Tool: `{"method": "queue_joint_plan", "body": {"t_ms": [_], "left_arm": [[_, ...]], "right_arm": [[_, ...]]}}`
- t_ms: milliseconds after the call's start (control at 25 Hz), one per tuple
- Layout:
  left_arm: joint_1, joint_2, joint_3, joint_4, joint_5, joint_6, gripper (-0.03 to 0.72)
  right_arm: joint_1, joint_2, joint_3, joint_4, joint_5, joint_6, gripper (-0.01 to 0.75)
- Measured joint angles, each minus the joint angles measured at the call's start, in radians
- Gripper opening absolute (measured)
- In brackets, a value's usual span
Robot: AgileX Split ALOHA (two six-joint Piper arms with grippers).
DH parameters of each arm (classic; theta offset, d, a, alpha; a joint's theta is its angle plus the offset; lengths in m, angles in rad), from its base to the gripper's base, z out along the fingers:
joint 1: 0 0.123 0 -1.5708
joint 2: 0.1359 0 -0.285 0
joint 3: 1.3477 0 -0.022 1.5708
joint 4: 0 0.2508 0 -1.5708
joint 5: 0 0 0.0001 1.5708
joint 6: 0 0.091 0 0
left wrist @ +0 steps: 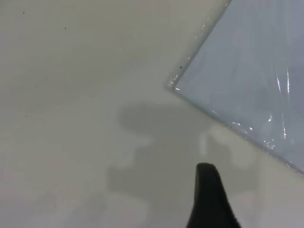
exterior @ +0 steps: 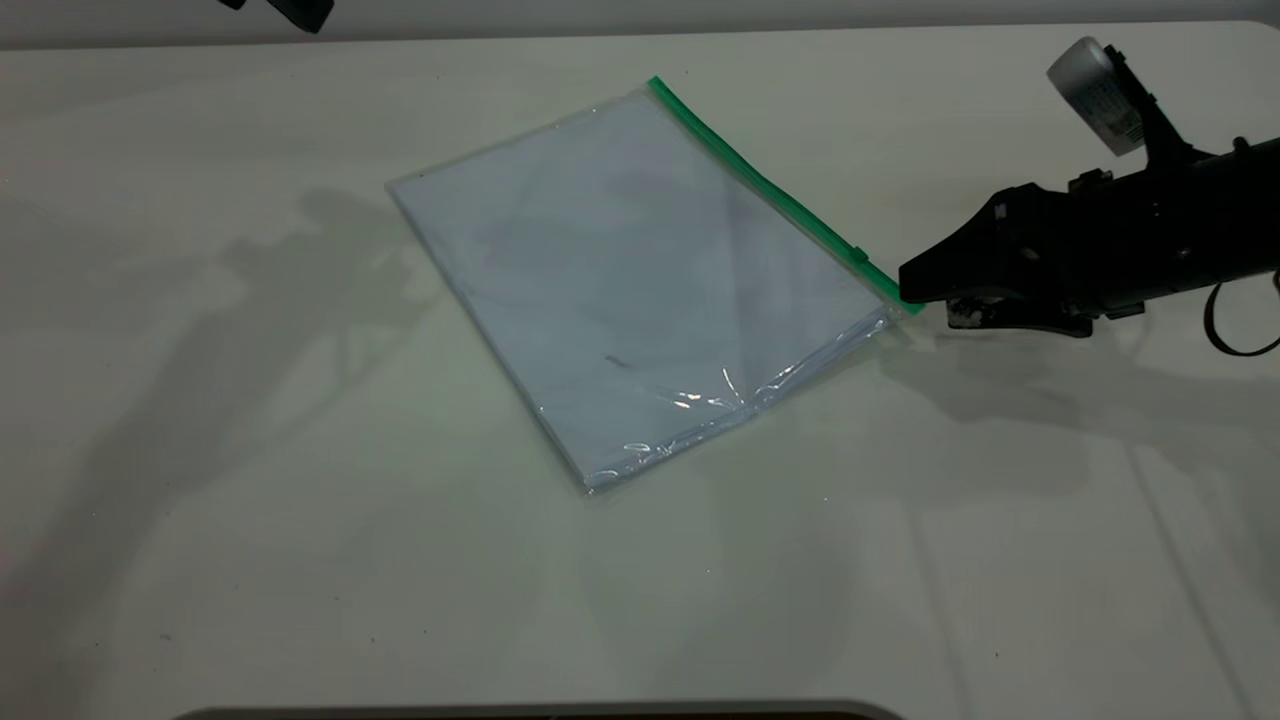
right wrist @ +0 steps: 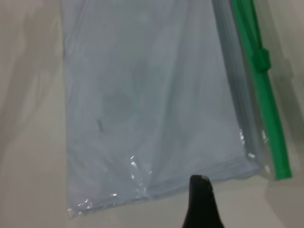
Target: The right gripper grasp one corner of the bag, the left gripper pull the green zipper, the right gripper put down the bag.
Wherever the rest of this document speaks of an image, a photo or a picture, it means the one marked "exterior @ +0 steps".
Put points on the green zipper slider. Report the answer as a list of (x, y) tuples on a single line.
[(858, 254)]

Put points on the clear zip bag green strip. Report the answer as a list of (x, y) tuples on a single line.
[(760, 185)]

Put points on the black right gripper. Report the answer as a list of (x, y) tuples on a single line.
[(1130, 235)]

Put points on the white wrist camera with mount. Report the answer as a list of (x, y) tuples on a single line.
[(1095, 90)]

